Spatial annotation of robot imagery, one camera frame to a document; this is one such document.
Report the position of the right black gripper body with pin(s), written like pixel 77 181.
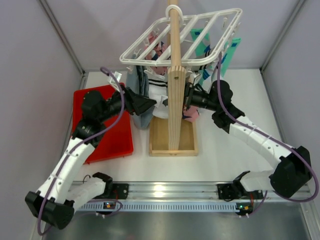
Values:
pixel 188 95

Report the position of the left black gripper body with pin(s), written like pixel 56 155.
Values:
pixel 129 100

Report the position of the white sock black stripes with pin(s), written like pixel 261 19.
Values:
pixel 158 91

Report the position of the white clip sock hanger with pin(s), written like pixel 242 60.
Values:
pixel 138 50

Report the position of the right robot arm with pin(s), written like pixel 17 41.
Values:
pixel 290 167

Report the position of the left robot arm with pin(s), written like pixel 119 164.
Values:
pixel 54 202

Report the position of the pink patterned sock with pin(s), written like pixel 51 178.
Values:
pixel 155 53
pixel 190 114

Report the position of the blue grey sock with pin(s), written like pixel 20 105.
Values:
pixel 138 82

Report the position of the wooden stand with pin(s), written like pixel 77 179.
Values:
pixel 174 136

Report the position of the teal patterned sock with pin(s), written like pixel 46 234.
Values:
pixel 205 43

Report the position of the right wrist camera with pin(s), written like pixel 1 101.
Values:
pixel 194 78

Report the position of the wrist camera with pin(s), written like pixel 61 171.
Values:
pixel 114 81
pixel 194 78

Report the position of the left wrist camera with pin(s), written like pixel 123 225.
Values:
pixel 114 81

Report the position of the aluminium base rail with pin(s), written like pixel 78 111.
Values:
pixel 187 197

